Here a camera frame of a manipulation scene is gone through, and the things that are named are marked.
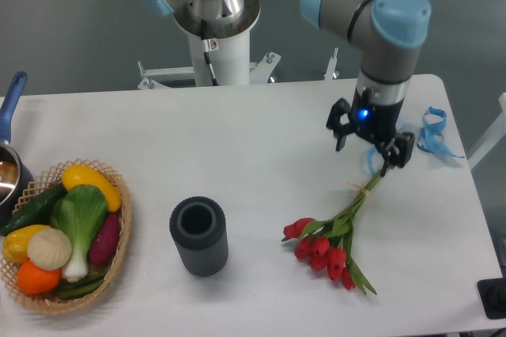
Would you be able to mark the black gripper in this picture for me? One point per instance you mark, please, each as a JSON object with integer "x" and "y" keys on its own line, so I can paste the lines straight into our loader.
{"x": 375, "y": 123}

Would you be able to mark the red tulip bouquet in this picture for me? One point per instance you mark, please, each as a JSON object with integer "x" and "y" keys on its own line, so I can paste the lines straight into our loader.
{"x": 326, "y": 245}

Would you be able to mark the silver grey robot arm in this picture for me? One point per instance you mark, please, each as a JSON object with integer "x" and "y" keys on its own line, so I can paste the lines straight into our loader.
{"x": 389, "y": 34}

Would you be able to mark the light blue ribbon left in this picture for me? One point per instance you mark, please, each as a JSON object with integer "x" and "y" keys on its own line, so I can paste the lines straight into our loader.
{"x": 373, "y": 157}

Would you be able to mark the light blue ribbon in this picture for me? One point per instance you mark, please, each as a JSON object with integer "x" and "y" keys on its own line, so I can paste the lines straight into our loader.
{"x": 431, "y": 137}
{"x": 373, "y": 157}

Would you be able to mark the light blue ribbon right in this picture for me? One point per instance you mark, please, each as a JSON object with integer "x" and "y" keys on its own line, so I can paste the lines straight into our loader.
{"x": 431, "y": 137}

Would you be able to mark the dark grey ribbed vase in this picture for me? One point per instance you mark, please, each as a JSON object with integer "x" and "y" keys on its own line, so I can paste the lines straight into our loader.
{"x": 198, "y": 227}

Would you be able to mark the black device at edge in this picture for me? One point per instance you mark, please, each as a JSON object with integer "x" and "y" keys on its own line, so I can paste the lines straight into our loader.
{"x": 492, "y": 294}

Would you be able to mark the purple sweet potato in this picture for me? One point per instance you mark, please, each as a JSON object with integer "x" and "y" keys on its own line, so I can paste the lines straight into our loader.
{"x": 105, "y": 244}

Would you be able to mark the green bok choy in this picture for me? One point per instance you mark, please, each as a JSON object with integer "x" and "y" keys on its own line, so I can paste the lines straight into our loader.
{"x": 80, "y": 215}

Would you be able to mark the green bean pods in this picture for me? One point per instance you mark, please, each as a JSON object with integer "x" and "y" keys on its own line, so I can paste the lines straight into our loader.
{"x": 80, "y": 288}

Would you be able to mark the dark green cucumber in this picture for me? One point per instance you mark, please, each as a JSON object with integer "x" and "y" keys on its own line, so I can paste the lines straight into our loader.
{"x": 37, "y": 211}

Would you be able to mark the woven wicker basket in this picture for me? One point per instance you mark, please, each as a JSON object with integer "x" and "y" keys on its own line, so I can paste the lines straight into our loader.
{"x": 47, "y": 303}

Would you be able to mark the orange fruit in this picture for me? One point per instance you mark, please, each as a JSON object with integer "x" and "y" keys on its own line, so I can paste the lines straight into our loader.
{"x": 32, "y": 280}

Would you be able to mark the yellow bell pepper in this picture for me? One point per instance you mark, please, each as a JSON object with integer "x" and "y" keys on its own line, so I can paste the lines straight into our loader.
{"x": 15, "y": 244}

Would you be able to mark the white frame at right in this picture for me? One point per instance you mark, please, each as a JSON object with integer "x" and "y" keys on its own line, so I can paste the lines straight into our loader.
{"x": 494, "y": 133}

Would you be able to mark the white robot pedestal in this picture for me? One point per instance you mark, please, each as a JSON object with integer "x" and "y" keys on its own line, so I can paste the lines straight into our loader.
{"x": 229, "y": 57}

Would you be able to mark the white metal base frame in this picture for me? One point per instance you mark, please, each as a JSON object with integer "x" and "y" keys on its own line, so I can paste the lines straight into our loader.
{"x": 260, "y": 72}

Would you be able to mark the blue handled saucepan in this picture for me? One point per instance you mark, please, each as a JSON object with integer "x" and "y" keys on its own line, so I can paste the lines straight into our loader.
{"x": 15, "y": 176}

